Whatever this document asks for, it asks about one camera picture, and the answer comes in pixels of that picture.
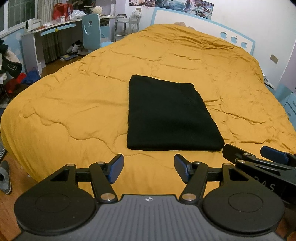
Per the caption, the black long sleeve sweater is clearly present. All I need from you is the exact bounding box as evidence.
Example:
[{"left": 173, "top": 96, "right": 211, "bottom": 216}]
[{"left": 127, "top": 75, "right": 225, "bottom": 151}]

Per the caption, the mustard yellow quilt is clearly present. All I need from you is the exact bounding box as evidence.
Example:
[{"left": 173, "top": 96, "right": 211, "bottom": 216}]
[{"left": 1, "top": 25, "right": 295, "bottom": 195}]

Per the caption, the white blue wardrobe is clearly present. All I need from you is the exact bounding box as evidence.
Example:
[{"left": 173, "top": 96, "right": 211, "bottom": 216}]
[{"left": 275, "top": 45, "right": 296, "bottom": 128}]

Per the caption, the grey sneaker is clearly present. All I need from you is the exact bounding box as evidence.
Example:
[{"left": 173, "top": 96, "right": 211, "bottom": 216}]
[{"left": 0, "top": 160, "right": 12, "bottom": 195}]

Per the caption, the blue desk chair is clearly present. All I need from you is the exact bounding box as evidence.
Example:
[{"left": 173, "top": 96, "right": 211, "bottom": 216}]
[{"left": 81, "top": 14, "right": 112, "bottom": 53}]

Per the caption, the white metal cart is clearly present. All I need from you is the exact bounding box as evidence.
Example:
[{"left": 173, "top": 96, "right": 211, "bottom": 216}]
[{"left": 114, "top": 14, "right": 141, "bottom": 42}]

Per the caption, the white blue desk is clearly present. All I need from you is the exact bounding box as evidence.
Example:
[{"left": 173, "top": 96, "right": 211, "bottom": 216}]
[{"left": 21, "top": 14, "right": 117, "bottom": 79}]

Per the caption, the white blue headboard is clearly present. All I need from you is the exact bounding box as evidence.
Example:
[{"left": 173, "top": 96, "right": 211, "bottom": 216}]
[{"left": 151, "top": 8, "right": 255, "bottom": 55}]

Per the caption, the red bag on desk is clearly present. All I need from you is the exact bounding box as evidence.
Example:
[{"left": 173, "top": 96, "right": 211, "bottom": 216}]
[{"left": 52, "top": 3, "right": 73, "bottom": 20}]

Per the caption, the wall light switch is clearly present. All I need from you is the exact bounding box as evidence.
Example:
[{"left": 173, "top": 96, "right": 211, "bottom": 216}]
[{"left": 270, "top": 54, "right": 278, "bottom": 64}]

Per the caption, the anime wall poster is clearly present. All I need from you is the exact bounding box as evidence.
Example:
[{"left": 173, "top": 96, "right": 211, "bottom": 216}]
[{"left": 129, "top": 0, "right": 214, "bottom": 19}]

